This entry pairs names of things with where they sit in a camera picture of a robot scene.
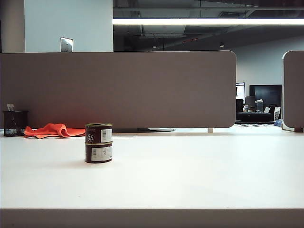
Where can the tomato can with white lettering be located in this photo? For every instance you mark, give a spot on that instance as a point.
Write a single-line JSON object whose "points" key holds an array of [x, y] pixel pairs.
{"points": [[98, 133]]}

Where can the tomato can with barcode label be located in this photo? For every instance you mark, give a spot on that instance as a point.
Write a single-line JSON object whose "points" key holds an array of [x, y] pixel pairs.
{"points": [[98, 153]]}

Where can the silver monitor base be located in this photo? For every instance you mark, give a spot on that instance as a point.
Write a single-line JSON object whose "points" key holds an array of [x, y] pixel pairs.
{"points": [[161, 129]]}

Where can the wide grey desk divider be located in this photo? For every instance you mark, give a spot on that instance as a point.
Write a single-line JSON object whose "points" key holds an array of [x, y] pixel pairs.
{"points": [[118, 90]]}

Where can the computer monitor with white screen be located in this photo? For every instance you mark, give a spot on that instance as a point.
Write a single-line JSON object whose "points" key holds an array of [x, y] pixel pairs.
{"points": [[240, 92]]}

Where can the black pendant lamp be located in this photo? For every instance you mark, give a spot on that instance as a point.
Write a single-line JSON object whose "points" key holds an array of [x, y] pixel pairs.
{"points": [[222, 44]]}

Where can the orange cloth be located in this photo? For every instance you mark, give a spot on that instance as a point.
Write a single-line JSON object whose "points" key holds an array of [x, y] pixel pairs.
{"points": [[54, 131]]}

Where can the black round sofa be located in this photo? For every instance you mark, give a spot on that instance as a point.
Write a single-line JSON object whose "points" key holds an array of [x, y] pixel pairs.
{"points": [[254, 116]]}

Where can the long ceiling light strip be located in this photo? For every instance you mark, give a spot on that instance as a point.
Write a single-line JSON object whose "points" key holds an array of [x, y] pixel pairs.
{"points": [[206, 21]]}

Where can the large black screen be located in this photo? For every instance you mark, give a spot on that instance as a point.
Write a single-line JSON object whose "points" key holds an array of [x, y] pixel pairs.
{"points": [[266, 94]]}

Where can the blue bag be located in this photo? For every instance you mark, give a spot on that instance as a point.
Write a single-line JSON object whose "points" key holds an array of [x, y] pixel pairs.
{"points": [[278, 122]]}

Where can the black mesh pen holder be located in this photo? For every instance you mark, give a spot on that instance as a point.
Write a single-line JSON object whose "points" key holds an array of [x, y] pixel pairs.
{"points": [[14, 123]]}

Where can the white card in pen holder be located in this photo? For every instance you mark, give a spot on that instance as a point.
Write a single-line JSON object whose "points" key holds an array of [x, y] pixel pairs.
{"points": [[10, 107]]}

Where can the narrow grey desk divider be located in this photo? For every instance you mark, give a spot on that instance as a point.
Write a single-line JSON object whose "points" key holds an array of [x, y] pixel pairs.
{"points": [[294, 90]]}

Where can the metal wall switch plate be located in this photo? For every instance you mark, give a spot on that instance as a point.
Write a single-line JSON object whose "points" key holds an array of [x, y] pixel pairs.
{"points": [[66, 44]]}

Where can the brown divider bracket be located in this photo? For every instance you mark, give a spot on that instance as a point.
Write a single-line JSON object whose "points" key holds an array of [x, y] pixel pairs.
{"points": [[298, 129]]}

